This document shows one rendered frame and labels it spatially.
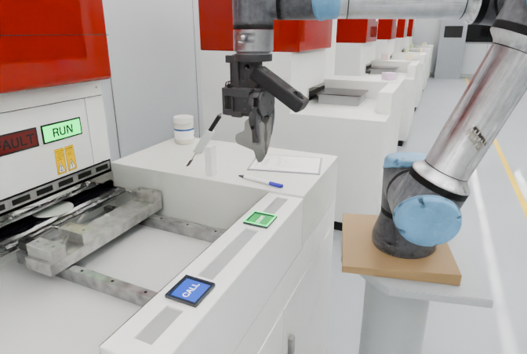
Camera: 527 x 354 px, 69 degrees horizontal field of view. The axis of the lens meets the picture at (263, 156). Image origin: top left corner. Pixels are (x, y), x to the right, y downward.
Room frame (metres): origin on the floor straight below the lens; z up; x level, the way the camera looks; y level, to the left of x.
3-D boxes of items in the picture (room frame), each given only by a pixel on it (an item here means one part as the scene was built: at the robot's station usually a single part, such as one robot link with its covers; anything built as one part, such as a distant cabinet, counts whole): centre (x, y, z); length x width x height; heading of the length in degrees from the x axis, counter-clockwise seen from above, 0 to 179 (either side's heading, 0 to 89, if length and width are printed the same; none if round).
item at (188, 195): (1.15, 0.11, 0.89); 0.62 x 0.35 x 0.14; 66
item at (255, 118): (0.72, 0.01, 1.19); 0.05 x 0.02 x 0.09; 156
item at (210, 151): (1.01, 0.16, 1.03); 0.06 x 0.04 x 0.13; 66
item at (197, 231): (0.95, 0.25, 0.84); 0.50 x 0.02 x 0.03; 66
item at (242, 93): (0.75, 0.03, 1.25); 0.09 x 0.08 x 0.12; 66
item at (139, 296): (0.70, 0.36, 0.84); 0.50 x 0.02 x 0.03; 66
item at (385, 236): (0.84, -0.35, 0.90); 0.15 x 0.15 x 0.10
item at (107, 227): (0.87, 0.41, 0.87); 0.36 x 0.08 x 0.03; 156
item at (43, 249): (0.73, 0.47, 0.89); 0.08 x 0.03 x 0.03; 66
